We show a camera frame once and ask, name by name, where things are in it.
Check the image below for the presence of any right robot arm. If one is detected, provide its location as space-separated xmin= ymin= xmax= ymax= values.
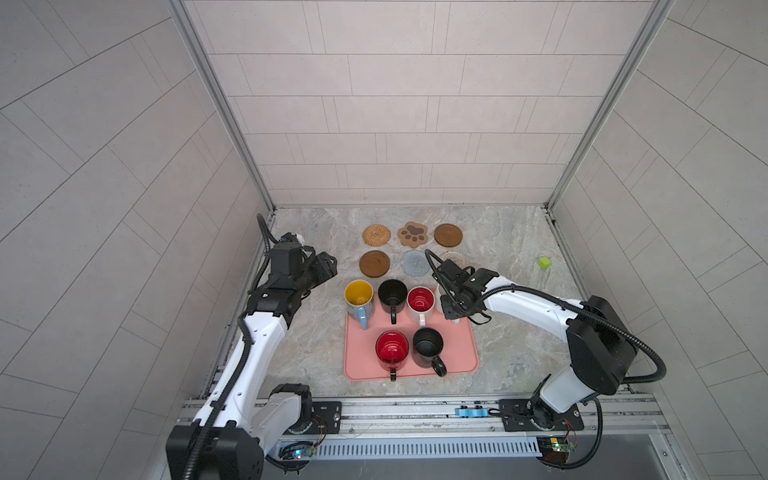
xmin=425 ymin=249 xmax=667 ymax=430

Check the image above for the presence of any brown wooden coaster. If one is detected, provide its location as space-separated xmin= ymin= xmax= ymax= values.
xmin=359 ymin=250 xmax=390 ymax=278
xmin=434 ymin=223 xmax=464 ymax=248

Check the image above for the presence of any blue mug yellow inside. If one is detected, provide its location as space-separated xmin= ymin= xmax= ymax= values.
xmin=344 ymin=280 xmax=375 ymax=330

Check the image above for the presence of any grey felt round coaster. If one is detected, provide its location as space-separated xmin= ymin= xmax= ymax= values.
xmin=402 ymin=250 xmax=431 ymax=277

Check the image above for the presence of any pink silicone tray mat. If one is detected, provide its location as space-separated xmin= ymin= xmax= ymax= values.
xmin=344 ymin=298 xmax=479 ymax=381

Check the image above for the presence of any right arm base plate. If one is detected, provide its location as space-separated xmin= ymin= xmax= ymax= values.
xmin=498 ymin=398 xmax=584 ymax=432

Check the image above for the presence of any woven rattan coaster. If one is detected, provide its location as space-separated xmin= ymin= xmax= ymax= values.
xmin=362 ymin=224 xmax=391 ymax=247

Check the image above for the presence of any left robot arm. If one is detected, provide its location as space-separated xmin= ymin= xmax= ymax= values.
xmin=165 ymin=216 xmax=338 ymax=479

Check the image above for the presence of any cork paw print coaster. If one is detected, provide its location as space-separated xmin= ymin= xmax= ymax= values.
xmin=397 ymin=221 xmax=429 ymax=249

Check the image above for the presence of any blue clamp on rail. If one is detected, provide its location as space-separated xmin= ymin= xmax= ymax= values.
xmin=455 ymin=405 xmax=490 ymax=418

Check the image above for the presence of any circuit board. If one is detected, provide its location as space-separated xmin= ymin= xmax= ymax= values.
xmin=278 ymin=441 xmax=316 ymax=461
xmin=536 ymin=436 xmax=578 ymax=462

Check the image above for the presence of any black mug row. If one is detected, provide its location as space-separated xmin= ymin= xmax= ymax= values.
xmin=378 ymin=279 xmax=408 ymax=325
xmin=412 ymin=327 xmax=447 ymax=377

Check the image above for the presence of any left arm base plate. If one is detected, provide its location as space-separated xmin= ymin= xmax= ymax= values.
xmin=285 ymin=400 xmax=342 ymax=435

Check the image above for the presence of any black mug front row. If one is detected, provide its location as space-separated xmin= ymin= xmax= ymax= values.
xmin=412 ymin=327 xmax=447 ymax=377

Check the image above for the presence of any right circuit board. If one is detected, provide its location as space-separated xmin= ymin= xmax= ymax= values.
xmin=536 ymin=436 xmax=578 ymax=462

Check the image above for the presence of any white mug red inside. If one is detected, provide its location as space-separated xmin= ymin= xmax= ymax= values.
xmin=406 ymin=286 xmax=436 ymax=327

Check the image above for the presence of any white lace coaster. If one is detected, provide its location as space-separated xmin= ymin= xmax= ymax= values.
xmin=442 ymin=251 xmax=469 ymax=269

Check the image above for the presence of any left circuit board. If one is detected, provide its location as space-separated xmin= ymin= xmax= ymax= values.
xmin=278 ymin=441 xmax=316 ymax=461

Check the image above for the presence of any aluminium mounting rail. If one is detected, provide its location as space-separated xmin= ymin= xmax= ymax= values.
xmin=167 ymin=392 xmax=670 ymax=443

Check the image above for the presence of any red mug front row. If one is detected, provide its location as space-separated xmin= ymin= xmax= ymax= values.
xmin=375 ymin=330 xmax=410 ymax=382

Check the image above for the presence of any black mug back row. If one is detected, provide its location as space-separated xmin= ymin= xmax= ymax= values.
xmin=378 ymin=279 xmax=408 ymax=325

